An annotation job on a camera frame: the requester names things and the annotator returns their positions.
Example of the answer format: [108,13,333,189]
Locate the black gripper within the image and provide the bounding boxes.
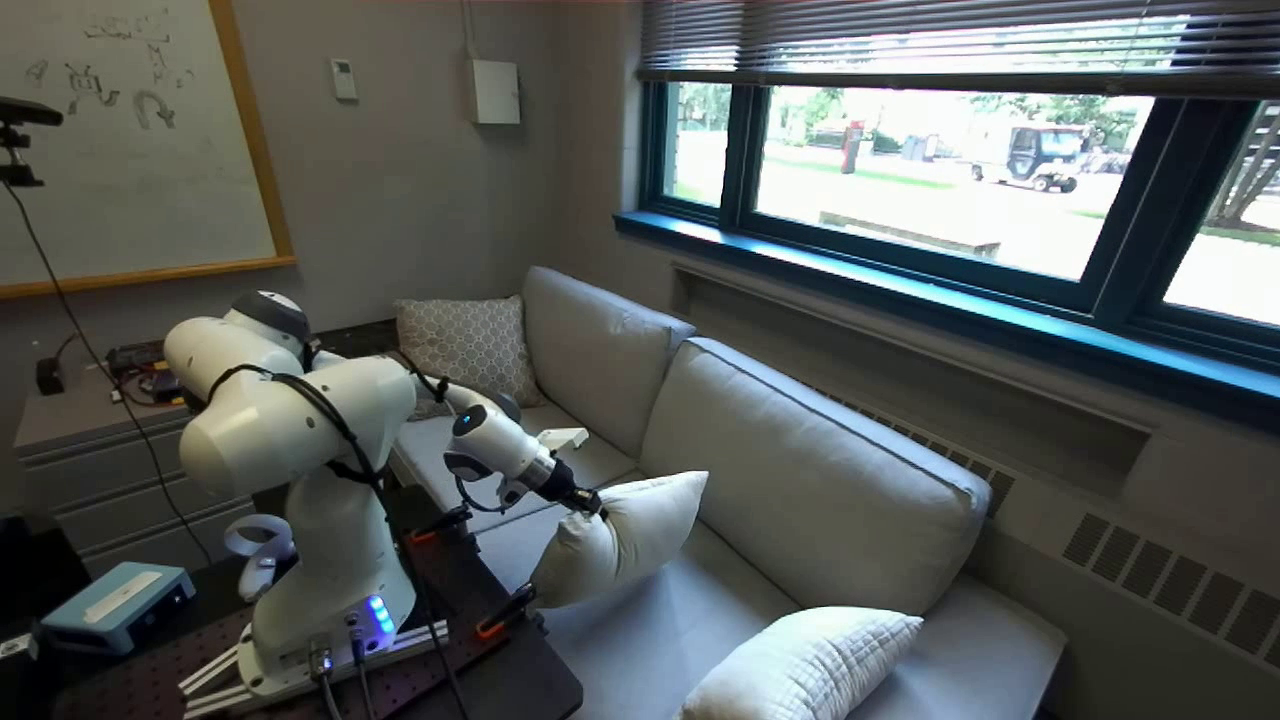
[535,454,600,516]

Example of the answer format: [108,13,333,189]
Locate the white quilted pillow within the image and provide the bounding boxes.
[678,605,929,720]
[527,469,714,613]

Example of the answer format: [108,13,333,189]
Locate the grey lattice patterned pillow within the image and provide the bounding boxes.
[392,290,542,409]

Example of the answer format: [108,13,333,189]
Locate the grey fabric couch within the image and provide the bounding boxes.
[383,260,1073,720]

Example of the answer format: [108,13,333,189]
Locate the red black clamp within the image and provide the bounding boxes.
[469,577,543,648]
[396,499,478,557]

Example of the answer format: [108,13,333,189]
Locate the black robot table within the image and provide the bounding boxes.
[35,496,587,720]

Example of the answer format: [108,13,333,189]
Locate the white VR controller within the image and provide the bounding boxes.
[217,506,301,608]

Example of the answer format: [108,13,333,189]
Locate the black orange device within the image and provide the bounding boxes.
[96,336,191,413]

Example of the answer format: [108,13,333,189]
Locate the light blue box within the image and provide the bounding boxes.
[32,557,199,661]

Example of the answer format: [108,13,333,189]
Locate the grey drawer cabinet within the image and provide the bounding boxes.
[6,356,256,580]

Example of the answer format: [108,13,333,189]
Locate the wide teal framed window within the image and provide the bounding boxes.
[607,63,1280,413]

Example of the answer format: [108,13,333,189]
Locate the small black object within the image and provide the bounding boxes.
[28,356,71,399]

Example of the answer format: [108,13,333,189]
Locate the wood framed whiteboard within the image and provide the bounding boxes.
[0,0,296,305]

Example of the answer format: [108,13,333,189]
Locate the window blinds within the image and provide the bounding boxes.
[627,0,1280,105]

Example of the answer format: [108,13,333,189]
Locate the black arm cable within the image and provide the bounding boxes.
[196,351,535,720]

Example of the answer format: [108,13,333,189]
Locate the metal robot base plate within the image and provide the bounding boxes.
[171,617,458,714]

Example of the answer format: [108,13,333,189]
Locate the white wall box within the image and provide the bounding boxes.
[459,52,527,130]

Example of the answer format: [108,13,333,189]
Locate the white wall thermostat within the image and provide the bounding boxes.
[320,52,363,108]

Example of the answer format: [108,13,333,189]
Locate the wall heater grille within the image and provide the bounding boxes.
[1053,499,1280,674]

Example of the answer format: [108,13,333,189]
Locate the black camera on stand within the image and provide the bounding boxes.
[0,92,63,191]

